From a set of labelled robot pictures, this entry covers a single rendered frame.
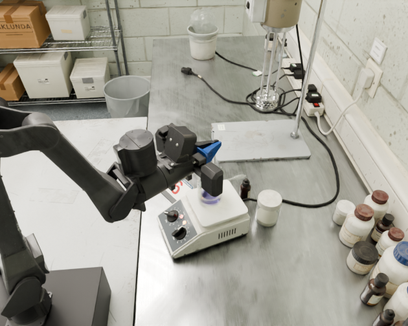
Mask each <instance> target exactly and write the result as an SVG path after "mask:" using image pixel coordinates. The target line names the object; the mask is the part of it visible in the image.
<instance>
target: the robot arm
mask: <svg viewBox="0 0 408 326"><path fill-rule="evenodd" d="M155 141H156V146H157V151H158V152H159V154H158V155H156V151H155V144H154V140H153V135H152V133H151V132H150V131H148V130H145V129H134V130H131V131H128V132H125V134H124V135H122V136H121V138H120V140H119V143H118V144H116V145H114V146H113V151H114V153H115V154H116V157H117V161H118V162H114V163H113V164H112V165H111V167H110V168H109V169H108V170H107V171H106V173H104V172H102V171H100V170H98V169H96V167H95V166H94V165H92V163H90V161H88V159H86V158H85V157H84V156H83V154H82V153H81V152H80V151H79V150H78V149H77V148H76V147H75V146H74V145H73V144H72V143H71V142H70V141H69V140H68V139H67V137H66V136H65V135H64V134H63V133H62V132H61V131H60V130H59V129H58V128H57V127H56V125H55V124H54V122H53V121H52V120H51V119H50V117H49V116H47V115H46V114H44V113H39V112H28V111H20V110H16V109H11V108H7V107H2V106H0V169H1V158H7V157H12V156H15V155H18V154H22V153H25V152H28V151H40V152H42V153H43V154H44V155H45V156H46V157H47V158H49V159H50V160H51V161H52V162H53V163H54V164H55V165H56V166H58V167H59V168H60V169H61V170H62V171H63V172H64V173H65V174H66V175H67V176H68V177H69V178H70V179H71V180H73V181H74V182H75V183H76V184H77V185H78V186H79V187H81V188H82V191H85V192H86V193H87V195H88V197H89V198H90V199H91V201H92V203H93V204H94V205H95V207H96V208H97V210H98V211H99V213H100V214H101V216H102V217H103V219H104V220H105V221H106V222H108V223H114V222H117V221H121V220H123V219H125V218H126V217H127V216H128V215H129V214H130V212H131V209H133V210H140V211H142V212H145V211H146V205H145V202H146V201H148V200H150V199H151V198H153V197H154V196H156V195H158V194H160V193H161V192H163V191H164V190H167V189H169V190H170V191H173V190H175V188H176V184H177V183H178V182H180V181H182V180H183V179H186V180H188V181H190V180H191V179H192V174H193V173H195V174H196V175H197V176H199V177H200V178H201V187H202V188H203V189H204V190H205V191H206V192H207V193H208V194H209V195H211V196H213V197H217V196H219V195H221V194H222V193H223V170H222V169H220V168H219V167H218V166H216V165H215V164H213V163H212V162H211V161H212V159H213V158H214V156H215V154H216V153H217V152H218V150H219V148H220V147H221V142H220V141H219V140H218V139H216V140H214V144H212V145H211V140H207V141H201V142H197V136H196V134H195V133H194V132H192V131H191V130H189V129H188V128H187V127H186V126H176V125H175V124H173V123H170V124H169V125H164V126H162V127H161V128H159V129H158V130H157V131H156V133H155ZM2 177H3V176H2V175H1V172H0V313H1V315H2V316H5V317H7V318H8V319H7V322H6V325H5V326H44V324H45V319H46V317H47V314H48V313H49V309H50V307H51V302H52V300H51V298H52V292H47V291H46V289H45V288H43V287H42V284H44V283H45V282H46V275H45V274H48V273H49V269H48V267H47V265H46V263H45V260H44V256H43V253H42V251H41V248H40V246H39V244H38V242H37V239H36V237H35V235H34V233H33V234H30V235H28V236H26V237H25V236H24V235H23V234H22V233H21V232H22V231H21V229H20V227H19V224H18V221H17V219H16V215H15V213H14V212H15V210H13V207H12V205H11V200H10V199H9V197H8V193H7V192H6V188H5V185H4V183H3V180H2ZM117 179H118V180H119V181H120V182H121V184H122V185H123V186H124V187H125V188H126V191H125V190H124V188H123V187H122V186H121V185H120V184H119V183H118V181H117Z"/></svg>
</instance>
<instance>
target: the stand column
mask: <svg viewBox="0 0 408 326"><path fill-rule="evenodd" d="M326 3H327V0H321V3H320V7H319V12H318V16H317V22H316V25H315V31H314V34H313V40H312V45H311V49H310V55H309V58H308V64H307V67H306V73H305V77H304V82H303V86H302V92H301V95H300V101H299V106H298V110H297V115H296V119H295V125H294V128H293V132H292V133H290V137H291V138H292V139H298V137H299V134H298V129H299V124H300V118H301V115H302V110H303V106H304V101H305V97H306V92H307V88H308V84H309V80H310V74H311V71H312V66H313V61H314V57H315V52H316V48H317V43H318V40H319V34H320V31H321V25H322V22H323V17H324V11H325V8H326Z"/></svg>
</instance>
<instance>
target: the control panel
mask: <svg viewBox="0 0 408 326"><path fill-rule="evenodd" d="M171 210H176V211H177V212H178V214H179V215H178V218H177V219H176V220H175V221H174V222H169V221H168V220H167V215H165V214H164V212H165V211H168V212H170V211H171ZM165 211H164V212H163V213H161V214H159V215H158V218H159V220H160V222H161V225H162V227H163V230H164V233H165V235H166V238H167V240H168V243H169V245H170V248H171V250H172V252H174V251H176V250H177V249H178V248H179V247H181V246H183V245H184V244H185V243H187V242H188V241H189V240H191V239H192V238H193V237H195V236H196V235H197V231H196V229H195V228H194V225H193V224H192V221H191V220H190V217H189V216H188V213H187V211H186V210H185V207H184V205H183V203H182V201H181V199H180V200H178V201H177V202H176V203H175V204H173V205H171V207H169V208H168V209H166V210H165ZM181 215H183V217H182V218H180V216H181ZM183 221H186V223H185V224H183ZM180 226H183V227H184V228H185V229H186V231H187V234H186V236H185V237H184V238H183V239H181V240H177V239H176V238H175V237H173V236H172V232H174V231H175V230H176V229H177V228H179V227H180Z"/></svg>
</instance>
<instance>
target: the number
mask: <svg viewBox="0 0 408 326"><path fill-rule="evenodd" d="M168 190H169V189H168ZM188 190H191V188H189V187H188V186H187V185H186V184H185V183H184V182H183V181H180V182H178V183H177V184H176V188H175V190H173V191H170V190H169V191H170V192H171V193H173V194H174V195H175V196H176V197H177V198H178V199H180V198H181V197H183V196H185V195H186V192H187V191H188Z"/></svg>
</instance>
